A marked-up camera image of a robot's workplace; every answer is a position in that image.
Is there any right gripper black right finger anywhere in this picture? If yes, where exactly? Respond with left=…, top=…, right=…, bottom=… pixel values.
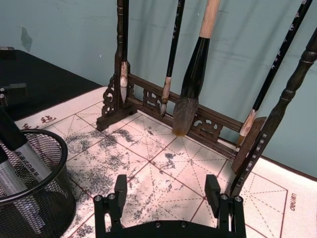
left=205, top=174, right=246, bottom=238

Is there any white felt mat, red grid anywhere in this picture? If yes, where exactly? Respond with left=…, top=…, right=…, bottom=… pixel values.
left=14, top=85, right=317, bottom=238

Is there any grey marker with black cap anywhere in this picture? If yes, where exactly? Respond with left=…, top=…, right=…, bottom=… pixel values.
left=0, top=105, right=54, bottom=193

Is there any thin black calligraphy brush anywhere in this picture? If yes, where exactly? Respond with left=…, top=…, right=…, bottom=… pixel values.
left=159, top=0, right=186, bottom=118

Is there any dark carved wooden brush rack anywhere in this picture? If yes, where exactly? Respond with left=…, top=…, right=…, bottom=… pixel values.
left=96, top=0, right=317, bottom=199

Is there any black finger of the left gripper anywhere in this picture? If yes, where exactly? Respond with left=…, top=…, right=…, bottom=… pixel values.
left=0, top=46, right=15, bottom=59
left=0, top=83, right=27, bottom=106

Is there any black brush with white tip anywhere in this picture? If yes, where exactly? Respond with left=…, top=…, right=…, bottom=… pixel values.
left=119, top=0, right=130, bottom=104

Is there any large brush with wooden handle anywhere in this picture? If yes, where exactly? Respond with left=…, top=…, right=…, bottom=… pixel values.
left=172, top=0, right=222, bottom=137

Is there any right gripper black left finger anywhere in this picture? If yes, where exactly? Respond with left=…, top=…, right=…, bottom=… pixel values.
left=93, top=174, right=128, bottom=233

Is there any black table cloth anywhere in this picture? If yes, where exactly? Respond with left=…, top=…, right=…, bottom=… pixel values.
left=0, top=49, right=107, bottom=122

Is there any black mesh pen holder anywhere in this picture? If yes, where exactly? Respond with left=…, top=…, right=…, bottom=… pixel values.
left=0, top=128, right=77, bottom=236

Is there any long black brush, tan tip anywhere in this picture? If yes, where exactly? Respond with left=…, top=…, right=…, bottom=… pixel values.
left=238, top=0, right=314, bottom=147

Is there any white marker with black cap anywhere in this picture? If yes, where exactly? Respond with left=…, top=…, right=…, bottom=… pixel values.
left=0, top=148, right=28, bottom=199

